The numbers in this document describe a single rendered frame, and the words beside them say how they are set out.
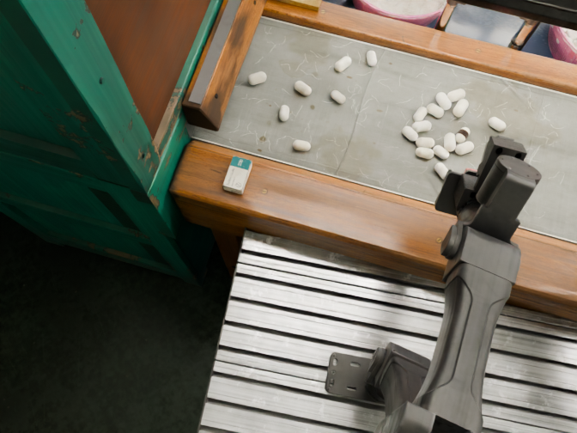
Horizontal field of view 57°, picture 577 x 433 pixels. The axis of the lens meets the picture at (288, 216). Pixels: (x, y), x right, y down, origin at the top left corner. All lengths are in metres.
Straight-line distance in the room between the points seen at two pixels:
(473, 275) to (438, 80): 0.56
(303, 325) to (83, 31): 0.62
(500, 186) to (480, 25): 0.68
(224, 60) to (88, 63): 0.39
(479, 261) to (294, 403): 0.46
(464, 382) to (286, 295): 0.48
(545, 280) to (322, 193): 0.40
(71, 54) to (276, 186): 0.47
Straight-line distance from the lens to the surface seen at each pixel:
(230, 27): 0.99
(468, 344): 0.60
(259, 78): 1.05
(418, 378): 0.79
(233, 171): 0.93
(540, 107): 1.16
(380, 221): 0.94
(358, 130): 1.03
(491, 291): 0.64
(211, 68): 0.95
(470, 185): 0.77
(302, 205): 0.93
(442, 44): 1.14
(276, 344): 0.97
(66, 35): 0.58
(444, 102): 1.07
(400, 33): 1.13
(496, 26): 1.32
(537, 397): 1.07
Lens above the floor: 1.64
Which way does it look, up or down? 72 degrees down
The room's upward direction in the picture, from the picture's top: 3 degrees clockwise
